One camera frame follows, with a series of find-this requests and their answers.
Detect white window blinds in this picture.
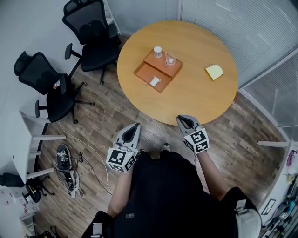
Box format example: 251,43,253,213
181,0,298,87

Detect black mesh office chair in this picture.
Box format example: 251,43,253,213
13,51,96,125
61,0,122,86

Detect white desk leg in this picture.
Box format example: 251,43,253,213
257,140,290,148

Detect white packet item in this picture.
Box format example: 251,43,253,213
149,76,162,87

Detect pile of electronics and cables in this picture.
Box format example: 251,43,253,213
54,144,86,199

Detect white desk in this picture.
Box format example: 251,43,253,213
11,110,67,185

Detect clear glass cup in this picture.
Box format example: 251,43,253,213
164,52,178,67

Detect person's black clothing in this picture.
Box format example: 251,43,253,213
81,150,263,238

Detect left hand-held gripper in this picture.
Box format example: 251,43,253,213
106,123,142,173

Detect black picture frame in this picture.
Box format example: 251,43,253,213
261,198,277,215

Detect wooden drawer box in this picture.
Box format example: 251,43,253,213
133,49,183,94

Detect person's right forearm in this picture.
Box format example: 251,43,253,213
196,151,230,202

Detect white rack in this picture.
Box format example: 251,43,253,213
103,0,122,36

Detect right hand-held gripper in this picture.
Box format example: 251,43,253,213
176,114,210,155

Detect person's left forearm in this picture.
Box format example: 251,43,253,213
107,171,133,218

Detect cluttered shelf of tools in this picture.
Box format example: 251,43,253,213
264,148,298,238

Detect white floor cable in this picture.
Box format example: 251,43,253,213
58,119,114,196

